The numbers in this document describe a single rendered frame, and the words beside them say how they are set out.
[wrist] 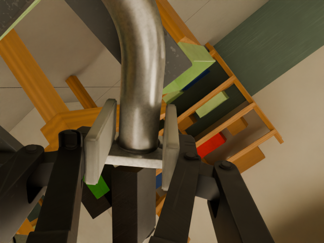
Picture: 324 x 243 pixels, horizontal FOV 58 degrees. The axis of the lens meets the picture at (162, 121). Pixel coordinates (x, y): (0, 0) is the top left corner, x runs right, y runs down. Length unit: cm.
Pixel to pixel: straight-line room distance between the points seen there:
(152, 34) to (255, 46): 582
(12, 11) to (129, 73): 11
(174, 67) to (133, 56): 6
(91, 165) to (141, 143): 5
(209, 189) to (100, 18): 15
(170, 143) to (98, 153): 4
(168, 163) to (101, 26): 13
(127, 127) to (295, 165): 601
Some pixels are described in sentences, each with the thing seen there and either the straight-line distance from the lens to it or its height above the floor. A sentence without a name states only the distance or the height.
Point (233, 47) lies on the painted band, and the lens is 602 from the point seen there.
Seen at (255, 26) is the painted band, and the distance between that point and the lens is 605.
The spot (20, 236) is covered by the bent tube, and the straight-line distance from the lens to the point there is 33.
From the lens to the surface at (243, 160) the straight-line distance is 560.
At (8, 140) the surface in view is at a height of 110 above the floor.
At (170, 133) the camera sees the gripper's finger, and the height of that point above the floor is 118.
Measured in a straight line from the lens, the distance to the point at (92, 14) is 24.
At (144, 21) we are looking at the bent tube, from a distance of 19.
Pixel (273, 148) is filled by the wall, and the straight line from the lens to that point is 608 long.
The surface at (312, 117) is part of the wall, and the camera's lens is 605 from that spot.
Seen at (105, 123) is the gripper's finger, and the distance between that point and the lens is 18.
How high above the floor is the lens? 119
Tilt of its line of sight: 6 degrees down
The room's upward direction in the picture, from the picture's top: 144 degrees clockwise
